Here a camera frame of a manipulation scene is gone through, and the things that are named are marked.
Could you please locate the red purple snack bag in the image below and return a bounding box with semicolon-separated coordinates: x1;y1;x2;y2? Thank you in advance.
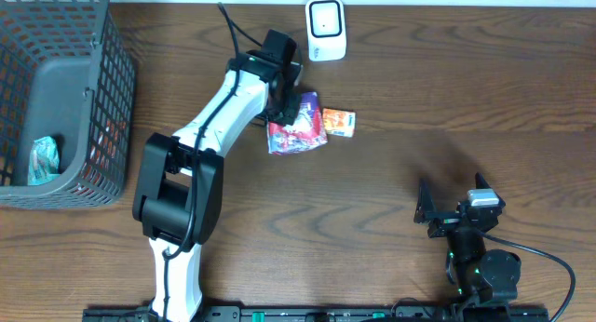
267;92;328;155

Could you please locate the orange juice carton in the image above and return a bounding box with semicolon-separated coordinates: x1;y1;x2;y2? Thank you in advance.
322;108;356;138

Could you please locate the teal snack packet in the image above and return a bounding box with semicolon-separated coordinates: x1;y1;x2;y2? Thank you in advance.
27;136;60;186

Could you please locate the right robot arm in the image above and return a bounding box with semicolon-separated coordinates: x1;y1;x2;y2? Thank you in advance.
413;173;521;321

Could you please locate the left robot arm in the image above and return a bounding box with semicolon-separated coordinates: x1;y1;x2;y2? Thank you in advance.
132;30;303;321

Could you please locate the grey plastic mesh basket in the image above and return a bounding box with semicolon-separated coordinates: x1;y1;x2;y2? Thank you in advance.
1;0;137;209

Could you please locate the left black cable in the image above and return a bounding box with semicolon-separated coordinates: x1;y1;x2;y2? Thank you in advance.
160;2;264;322

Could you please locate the black cable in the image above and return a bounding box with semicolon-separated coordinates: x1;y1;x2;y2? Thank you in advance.
160;2;264;322
474;226;577;322

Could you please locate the right black cable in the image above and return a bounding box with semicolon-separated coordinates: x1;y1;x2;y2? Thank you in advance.
474;226;577;322

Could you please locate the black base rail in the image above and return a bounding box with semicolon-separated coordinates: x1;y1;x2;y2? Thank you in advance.
82;304;550;322

